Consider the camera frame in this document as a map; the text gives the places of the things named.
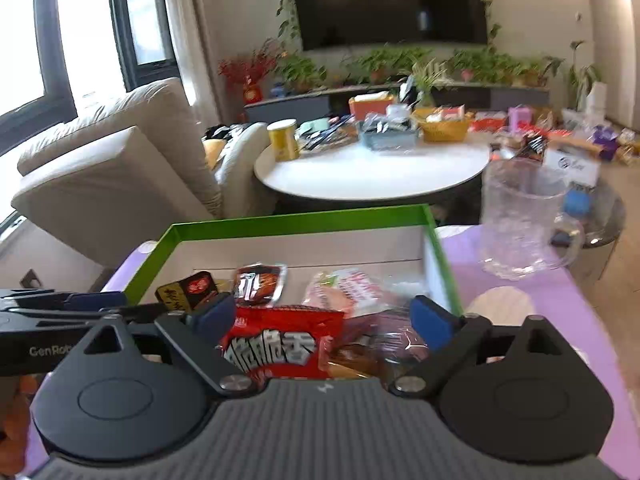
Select purple gift bag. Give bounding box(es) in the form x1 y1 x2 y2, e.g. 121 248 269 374
591 125 620 162

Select black wall television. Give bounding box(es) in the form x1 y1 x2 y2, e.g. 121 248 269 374
295 0 487 50

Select dark round side table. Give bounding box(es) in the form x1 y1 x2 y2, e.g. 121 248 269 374
563 178 626 266

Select pink peach jelly pouch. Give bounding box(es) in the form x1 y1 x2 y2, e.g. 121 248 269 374
303 268 400 318

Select clear glass mug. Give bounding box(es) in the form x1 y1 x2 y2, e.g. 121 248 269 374
478 157 585 281

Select green cardboard box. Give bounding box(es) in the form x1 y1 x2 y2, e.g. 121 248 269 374
124 205 462 315

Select yellow canister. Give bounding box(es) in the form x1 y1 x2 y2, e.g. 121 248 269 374
267 118 299 162

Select red crispy snack bag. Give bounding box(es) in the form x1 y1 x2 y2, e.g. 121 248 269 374
220 306 344 385

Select yellow woven basket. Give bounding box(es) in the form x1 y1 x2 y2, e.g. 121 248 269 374
411 107 471 143

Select red flower decoration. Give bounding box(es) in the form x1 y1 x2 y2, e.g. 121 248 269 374
218 38 282 104

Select orange tissue box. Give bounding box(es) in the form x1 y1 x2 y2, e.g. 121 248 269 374
348 91 396 122

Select black red snack packet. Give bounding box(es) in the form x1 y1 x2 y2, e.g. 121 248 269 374
155 271 219 312

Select beige sofa armchair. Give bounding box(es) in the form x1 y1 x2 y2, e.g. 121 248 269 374
12 78 277 269

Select grey storage tray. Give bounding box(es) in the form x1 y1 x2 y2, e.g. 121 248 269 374
357 114 419 151

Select round white coffee table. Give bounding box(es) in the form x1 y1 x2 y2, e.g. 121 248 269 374
254 134 490 202

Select dark tv cabinet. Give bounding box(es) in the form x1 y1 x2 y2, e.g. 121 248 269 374
243 81 551 124

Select dark red meat packet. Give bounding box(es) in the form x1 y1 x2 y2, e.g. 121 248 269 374
233 262 288 307

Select orange bread snack packet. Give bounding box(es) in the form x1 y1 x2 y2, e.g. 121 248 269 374
319 314 382 379

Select white blue paper bag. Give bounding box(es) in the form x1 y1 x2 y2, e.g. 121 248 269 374
544 146 600 220

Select purple floral tablecloth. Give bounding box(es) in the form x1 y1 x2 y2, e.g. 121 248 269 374
132 226 639 479

